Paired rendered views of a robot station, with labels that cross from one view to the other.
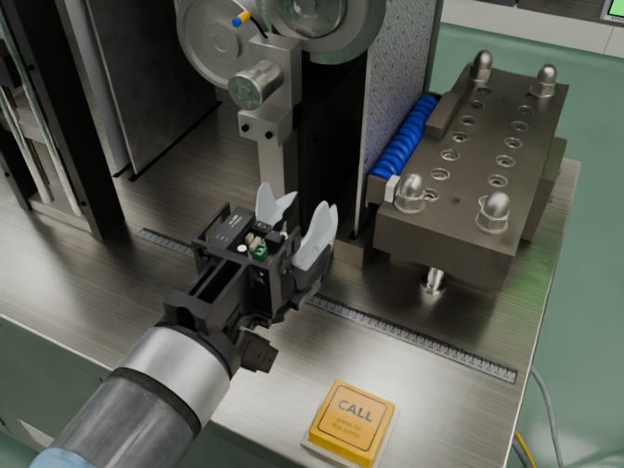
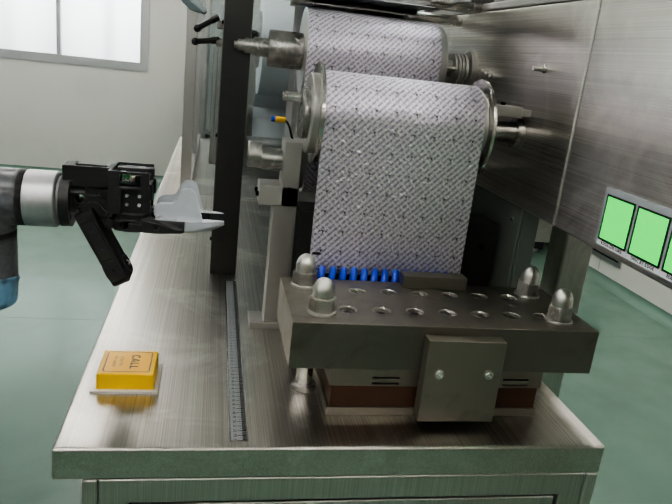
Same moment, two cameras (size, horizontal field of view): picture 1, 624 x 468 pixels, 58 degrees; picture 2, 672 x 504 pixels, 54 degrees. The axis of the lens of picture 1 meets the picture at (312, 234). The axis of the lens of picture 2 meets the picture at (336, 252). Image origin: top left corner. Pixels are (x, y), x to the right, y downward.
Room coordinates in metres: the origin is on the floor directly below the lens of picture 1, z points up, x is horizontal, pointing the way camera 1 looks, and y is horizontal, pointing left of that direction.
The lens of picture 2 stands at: (0.01, -0.80, 1.33)
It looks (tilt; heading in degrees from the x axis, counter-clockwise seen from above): 16 degrees down; 52
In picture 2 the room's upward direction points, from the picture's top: 6 degrees clockwise
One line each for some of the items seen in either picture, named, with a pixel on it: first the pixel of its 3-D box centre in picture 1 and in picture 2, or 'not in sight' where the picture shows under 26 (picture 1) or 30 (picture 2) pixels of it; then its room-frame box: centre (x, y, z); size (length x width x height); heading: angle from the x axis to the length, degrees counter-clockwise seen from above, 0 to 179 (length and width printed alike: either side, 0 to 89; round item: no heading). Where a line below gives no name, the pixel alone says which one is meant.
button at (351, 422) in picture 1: (352, 422); (128, 369); (0.28, -0.04, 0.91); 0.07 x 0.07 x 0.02; 64
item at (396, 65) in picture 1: (399, 75); (392, 218); (0.65, -0.11, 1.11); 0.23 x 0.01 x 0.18; 154
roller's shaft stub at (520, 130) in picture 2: not in sight; (498, 131); (0.82, -0.13, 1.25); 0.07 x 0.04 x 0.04; 154
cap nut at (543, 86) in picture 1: (546, 78); (561, 304); (0.75, -0.35, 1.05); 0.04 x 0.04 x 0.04
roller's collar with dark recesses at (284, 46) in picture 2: not in sight; (285, 49); (0.65, 0.23, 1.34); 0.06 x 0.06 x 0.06; 64
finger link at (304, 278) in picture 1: (294, 275); (152, 223); (0.33, 0.02, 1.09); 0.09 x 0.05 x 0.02; 145
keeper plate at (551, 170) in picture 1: (544, 189); (460, 379); (0.60, -0.32, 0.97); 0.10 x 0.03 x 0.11; 154
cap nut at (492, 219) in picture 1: (495, 209); (323, 294); (0.46, -0.20, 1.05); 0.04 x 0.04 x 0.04
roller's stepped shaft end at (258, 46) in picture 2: not in sight; (251, 46); (0.60, 0.26, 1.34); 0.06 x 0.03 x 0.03; 154
